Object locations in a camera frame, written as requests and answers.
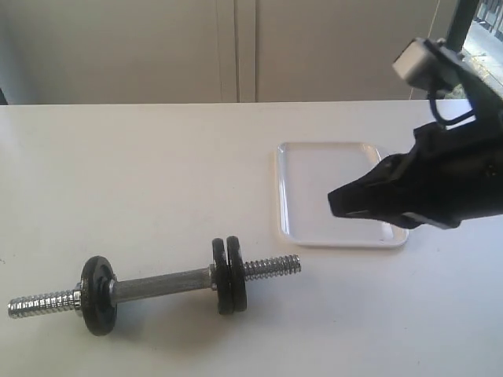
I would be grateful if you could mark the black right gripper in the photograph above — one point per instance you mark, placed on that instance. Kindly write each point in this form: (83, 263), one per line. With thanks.
(449, 176)

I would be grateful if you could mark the black weight plate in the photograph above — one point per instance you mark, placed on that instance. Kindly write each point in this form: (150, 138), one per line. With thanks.
(236, 274)
(99, 313)
(221, 277)

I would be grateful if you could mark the chrome threaded dumbbell bar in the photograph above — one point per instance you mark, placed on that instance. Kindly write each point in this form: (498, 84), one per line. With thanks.
(150, 287)

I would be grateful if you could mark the white rectangular plastic tray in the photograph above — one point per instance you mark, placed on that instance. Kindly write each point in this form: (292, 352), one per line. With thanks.
(305, 173)

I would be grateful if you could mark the beige cabinet with doors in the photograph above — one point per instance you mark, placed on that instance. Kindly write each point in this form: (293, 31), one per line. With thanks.
(116, 52)

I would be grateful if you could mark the dark window frame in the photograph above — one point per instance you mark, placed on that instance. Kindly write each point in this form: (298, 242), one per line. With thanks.
(461, 22)

